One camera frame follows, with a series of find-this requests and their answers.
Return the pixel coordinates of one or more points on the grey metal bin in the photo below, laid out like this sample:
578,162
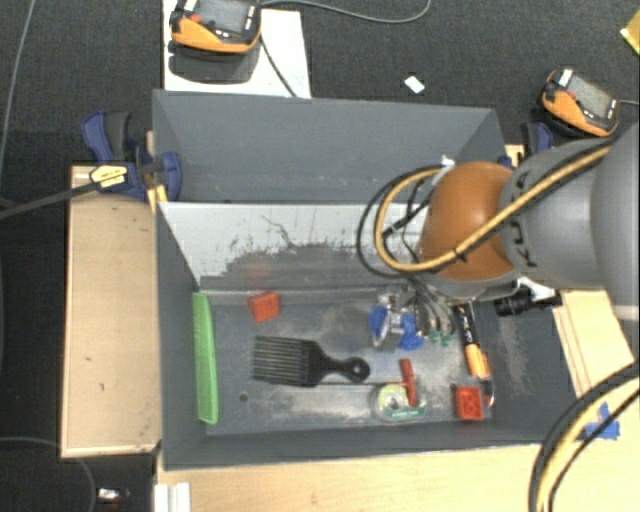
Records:
310,150

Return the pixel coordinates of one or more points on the pale wood board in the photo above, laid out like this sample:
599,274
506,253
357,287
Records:
110,310

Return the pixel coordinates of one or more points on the green plastic comb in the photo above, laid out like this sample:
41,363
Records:
205,360

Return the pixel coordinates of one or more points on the red block with holes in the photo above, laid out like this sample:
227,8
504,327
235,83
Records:
469,403

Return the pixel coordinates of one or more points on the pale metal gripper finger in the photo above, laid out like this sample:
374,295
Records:
384,334
398,324

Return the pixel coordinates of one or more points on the black and orange marker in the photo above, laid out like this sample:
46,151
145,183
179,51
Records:
475,357

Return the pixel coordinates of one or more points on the blue plastic object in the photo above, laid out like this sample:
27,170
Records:
412,339

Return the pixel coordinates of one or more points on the black cylinder on white bracket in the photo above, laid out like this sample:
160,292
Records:
520,301

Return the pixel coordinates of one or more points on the black hair pick comb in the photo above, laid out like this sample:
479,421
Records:
285,361

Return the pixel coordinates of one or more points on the small plain red block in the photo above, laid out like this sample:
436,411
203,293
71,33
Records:
264,306

